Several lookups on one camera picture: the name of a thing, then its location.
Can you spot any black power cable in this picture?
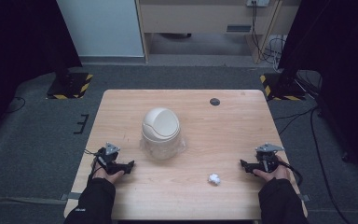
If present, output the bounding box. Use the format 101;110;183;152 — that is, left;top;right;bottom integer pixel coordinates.
251;1;281;65

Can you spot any black curtain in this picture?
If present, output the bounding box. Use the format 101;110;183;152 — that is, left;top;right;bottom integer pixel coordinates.
277;0;358;186
0;0;83;144

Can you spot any light wooden cabinet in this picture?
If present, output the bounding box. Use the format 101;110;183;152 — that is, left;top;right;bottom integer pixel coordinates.
135;0;302;64

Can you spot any person's right hand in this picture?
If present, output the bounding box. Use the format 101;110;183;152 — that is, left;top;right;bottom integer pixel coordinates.
253;155;292;183

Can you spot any bundle of white cables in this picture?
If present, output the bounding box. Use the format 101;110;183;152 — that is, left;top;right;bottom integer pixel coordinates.
268;35;289;65

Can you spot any long black floor cable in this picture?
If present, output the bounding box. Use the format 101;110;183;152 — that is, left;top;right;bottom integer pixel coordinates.
273;105;352;224

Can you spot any white panel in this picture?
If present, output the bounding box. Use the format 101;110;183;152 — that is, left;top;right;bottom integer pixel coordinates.
55;0;145;59

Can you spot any white swing-lid trash bin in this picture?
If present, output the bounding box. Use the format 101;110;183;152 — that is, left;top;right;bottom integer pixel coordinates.
139;106;187;161

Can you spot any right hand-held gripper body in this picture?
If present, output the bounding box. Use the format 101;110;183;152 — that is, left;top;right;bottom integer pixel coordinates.
255;142;285;174

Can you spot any grey power strip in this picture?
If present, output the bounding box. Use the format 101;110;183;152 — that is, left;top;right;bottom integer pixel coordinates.
246;0;270;7

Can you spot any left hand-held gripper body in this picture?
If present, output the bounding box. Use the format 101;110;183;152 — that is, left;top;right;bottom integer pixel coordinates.
95;142;125;175

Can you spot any white paper ball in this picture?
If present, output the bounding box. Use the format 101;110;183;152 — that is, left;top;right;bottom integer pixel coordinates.
207;173;222;187

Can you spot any right hand-held gripper cable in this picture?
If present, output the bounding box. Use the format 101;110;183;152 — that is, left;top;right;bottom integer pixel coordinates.
279;160;304;189

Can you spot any hand-held gripper cable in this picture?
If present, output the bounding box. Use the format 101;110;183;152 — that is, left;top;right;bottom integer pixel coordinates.
83;148;106;183
279;160;304;189

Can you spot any person's left hand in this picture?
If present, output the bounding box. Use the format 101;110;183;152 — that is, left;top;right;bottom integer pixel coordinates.
91;160;126;185

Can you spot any black yellow-striped stand base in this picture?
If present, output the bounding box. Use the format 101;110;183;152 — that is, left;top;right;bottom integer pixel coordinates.
259;73;308;102
46;72;94;100

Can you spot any left hand-held gripper cable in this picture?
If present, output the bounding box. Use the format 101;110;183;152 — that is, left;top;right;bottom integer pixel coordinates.
83;148;106;183

